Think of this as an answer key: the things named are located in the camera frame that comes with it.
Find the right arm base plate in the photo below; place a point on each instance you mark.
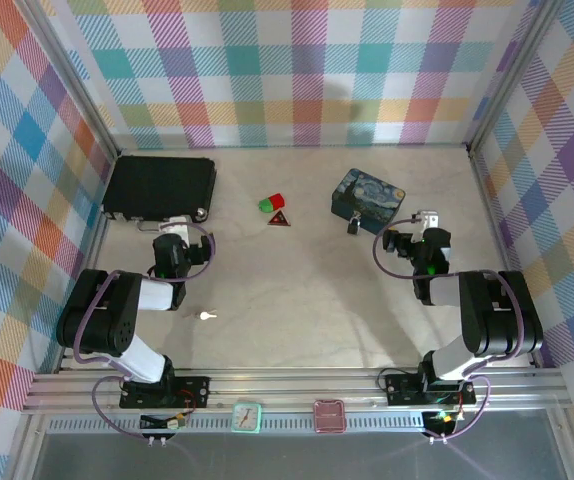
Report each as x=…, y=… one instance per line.
x=402, y=390

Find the aluminium mounting rail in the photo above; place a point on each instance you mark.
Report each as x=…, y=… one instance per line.
x=287, y=390

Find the pink square timer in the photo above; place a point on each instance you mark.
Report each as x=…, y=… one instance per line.
x=329, y=416

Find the black carrying case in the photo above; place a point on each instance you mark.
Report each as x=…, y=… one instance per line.
x=159, y=187

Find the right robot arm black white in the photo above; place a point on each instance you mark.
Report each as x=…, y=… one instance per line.
x=497, y=320

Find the mint green clock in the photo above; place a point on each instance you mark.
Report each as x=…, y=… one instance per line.
x=246, y=417

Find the red green toy block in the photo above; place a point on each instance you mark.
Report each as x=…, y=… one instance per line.
x=272, y=201

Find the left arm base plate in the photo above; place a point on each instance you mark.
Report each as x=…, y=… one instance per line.
x=194, y=392

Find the clear acrylic panel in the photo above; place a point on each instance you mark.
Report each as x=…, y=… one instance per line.
x=287, y=455

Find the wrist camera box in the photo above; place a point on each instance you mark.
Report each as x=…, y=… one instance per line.
x=429, y=219
x=181, y=231

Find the aluminium side rail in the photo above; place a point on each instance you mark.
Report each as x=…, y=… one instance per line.
x=94, y=245
x=497, y=225

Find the red triangle block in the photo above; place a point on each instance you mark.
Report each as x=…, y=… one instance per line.
x=279, y=220

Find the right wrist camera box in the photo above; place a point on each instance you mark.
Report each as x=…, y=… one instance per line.
x=429, y=219

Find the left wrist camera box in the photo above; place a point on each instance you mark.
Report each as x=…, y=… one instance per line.
x=181, y=231

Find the aluminium rear rail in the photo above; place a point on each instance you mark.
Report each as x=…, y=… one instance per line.
x=292, y=147

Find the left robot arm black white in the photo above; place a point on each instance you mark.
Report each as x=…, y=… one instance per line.
x=92, y=310

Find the aluminium frame post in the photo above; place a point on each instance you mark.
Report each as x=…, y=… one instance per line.
x=512, y=75
x=69, y=75

